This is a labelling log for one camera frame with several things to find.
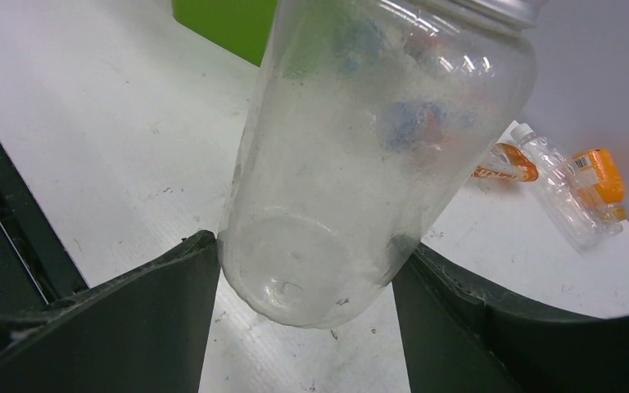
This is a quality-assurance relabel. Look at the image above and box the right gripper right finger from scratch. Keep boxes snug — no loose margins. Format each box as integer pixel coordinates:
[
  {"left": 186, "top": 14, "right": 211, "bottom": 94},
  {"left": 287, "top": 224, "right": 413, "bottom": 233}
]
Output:
[{"left": 391, "top": 242, "right": 629, "bottom": 392}]

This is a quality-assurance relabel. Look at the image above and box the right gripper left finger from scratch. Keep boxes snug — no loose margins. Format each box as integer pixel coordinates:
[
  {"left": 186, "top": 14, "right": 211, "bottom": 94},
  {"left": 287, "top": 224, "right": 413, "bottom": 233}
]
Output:
[{"left": 0, "top": 230, "right": 219, "bottom": 392}]

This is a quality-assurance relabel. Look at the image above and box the clear crushed bottle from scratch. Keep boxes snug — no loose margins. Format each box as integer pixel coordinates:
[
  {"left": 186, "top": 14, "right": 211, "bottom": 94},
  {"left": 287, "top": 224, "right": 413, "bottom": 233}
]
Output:
[{"left": 510, "top": 123, "right": 623, "bottom": 251}]

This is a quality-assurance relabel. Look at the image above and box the orange label slim bottle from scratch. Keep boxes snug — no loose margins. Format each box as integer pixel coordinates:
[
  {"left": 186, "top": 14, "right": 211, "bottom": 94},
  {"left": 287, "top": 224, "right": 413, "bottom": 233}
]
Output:
[{"left": 472, "top": 142, "right": 539, "bottom": 183}]

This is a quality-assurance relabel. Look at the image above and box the green plastic bin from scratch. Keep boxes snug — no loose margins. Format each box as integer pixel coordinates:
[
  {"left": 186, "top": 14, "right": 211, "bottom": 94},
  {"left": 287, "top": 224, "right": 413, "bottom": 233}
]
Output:
[{"left": 171, "top": 0, "right": 278, "bottom": 66}]

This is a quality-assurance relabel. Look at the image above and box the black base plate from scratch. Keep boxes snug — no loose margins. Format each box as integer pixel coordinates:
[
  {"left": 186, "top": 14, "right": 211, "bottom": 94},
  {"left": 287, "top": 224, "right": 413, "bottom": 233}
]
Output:
[{"left": 0, "top": 142, "right": 88, "bottom": 314}]

